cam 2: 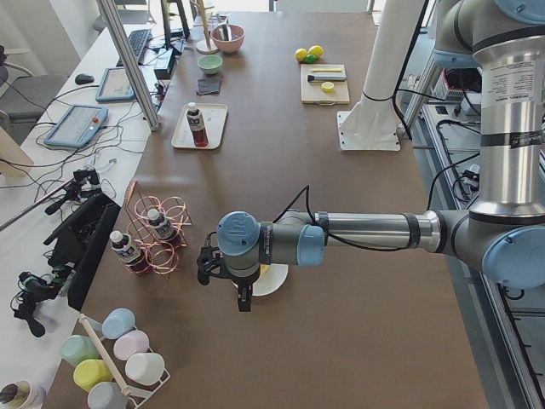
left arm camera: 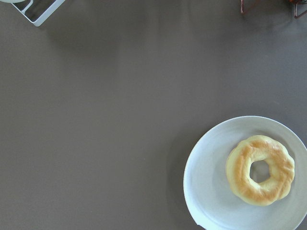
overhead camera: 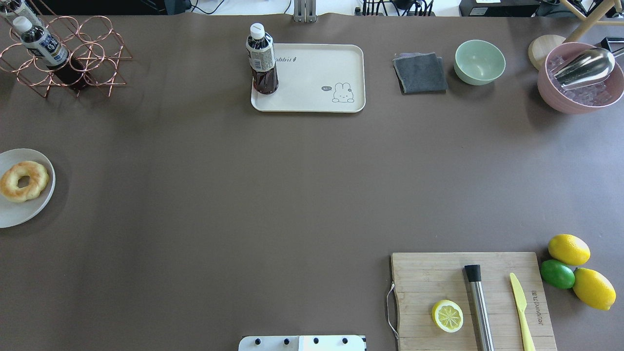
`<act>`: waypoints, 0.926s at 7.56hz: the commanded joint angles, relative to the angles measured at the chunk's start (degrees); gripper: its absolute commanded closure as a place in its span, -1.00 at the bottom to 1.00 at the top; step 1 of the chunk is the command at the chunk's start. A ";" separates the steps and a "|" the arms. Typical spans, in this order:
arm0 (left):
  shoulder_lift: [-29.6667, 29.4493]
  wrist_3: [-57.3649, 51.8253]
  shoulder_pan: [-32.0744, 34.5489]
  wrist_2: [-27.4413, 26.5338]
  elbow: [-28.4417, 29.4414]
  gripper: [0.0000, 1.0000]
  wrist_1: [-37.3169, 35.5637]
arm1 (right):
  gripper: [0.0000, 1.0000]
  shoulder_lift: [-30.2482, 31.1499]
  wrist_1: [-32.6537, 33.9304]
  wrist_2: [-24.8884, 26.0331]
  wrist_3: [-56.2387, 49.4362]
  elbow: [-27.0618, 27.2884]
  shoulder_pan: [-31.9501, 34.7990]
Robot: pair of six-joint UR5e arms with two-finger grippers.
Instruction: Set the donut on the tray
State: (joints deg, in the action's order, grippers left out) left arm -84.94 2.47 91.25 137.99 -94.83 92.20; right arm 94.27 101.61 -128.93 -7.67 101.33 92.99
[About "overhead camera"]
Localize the yellow plastic knife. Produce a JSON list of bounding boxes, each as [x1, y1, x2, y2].
[[509, 273, 536, 351]]

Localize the dark bottle in rack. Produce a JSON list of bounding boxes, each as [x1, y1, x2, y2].
[[13, 16, 89, 91]]

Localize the clear ice cubes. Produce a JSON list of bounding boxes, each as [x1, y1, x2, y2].
[[547, 57, 614, 106]]

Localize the half lemon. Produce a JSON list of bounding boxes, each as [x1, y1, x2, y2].
[[431, 299, 464, 333]]

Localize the cream rabbit tray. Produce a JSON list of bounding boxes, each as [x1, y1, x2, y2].
[[251, 43, 366, 113]]

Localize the black power strip cables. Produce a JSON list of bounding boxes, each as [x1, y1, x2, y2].
[[354, 0, 436, 17]]

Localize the pink ice bowl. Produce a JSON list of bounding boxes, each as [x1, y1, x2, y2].
[[538, 42, 623, 114]]

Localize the glazed ring donut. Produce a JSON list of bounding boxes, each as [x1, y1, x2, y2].
[[0, 161, 49, 203]]

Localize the upper whole lemon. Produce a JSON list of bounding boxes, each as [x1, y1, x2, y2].
[[547, 234, 591, 265]]

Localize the whole lemon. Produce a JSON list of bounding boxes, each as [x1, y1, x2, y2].
[[547, 234, 591, 265], [572, 268, 617, 311]]

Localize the round wooden coaster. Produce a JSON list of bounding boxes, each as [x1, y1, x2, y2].
[[528, 34, 565, 71]]

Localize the grey metal mount post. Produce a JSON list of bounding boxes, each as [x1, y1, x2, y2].
[[292, 0, 318, 23]]

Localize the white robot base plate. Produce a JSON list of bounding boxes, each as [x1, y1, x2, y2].
[[238, 334, 367, 351]]

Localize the wooden stand legs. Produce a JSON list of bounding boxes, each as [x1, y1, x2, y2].
[[560, 0, 624, 43]]

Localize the green lime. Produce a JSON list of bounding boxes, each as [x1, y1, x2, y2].
[[540, 259, 576, 289]]

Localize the steel muddler black tip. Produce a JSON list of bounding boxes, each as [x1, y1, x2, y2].
[[464, 264, 495, 351]]

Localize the folded grey cloth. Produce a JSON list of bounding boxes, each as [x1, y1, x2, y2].
[[392, 53, 448, 94]]

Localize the bamboo cutting board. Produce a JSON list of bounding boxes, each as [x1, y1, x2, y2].
[[391, 253, 557, 351]]

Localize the lower whole lemon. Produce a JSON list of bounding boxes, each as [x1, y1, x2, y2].
[[572, 268, 617, 311]]

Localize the dark tea bottle on tray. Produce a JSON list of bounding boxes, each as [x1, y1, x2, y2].
[[246, 23, 279, 94]]

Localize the mint green bowl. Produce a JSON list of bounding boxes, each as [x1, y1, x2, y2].
[[454, 39, 507, 86]]

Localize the black box device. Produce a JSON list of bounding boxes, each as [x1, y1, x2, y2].
[[458, 0, 540, 18]]

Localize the white round plate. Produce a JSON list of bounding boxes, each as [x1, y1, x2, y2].
[[0, 148, 56, 228]]

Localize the copper wire bottle rack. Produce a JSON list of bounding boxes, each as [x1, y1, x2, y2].
[[1, 0, 133, 98]]

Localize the steel ice scoop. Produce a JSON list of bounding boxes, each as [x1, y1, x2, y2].
[[553, 47, 616, 90]]

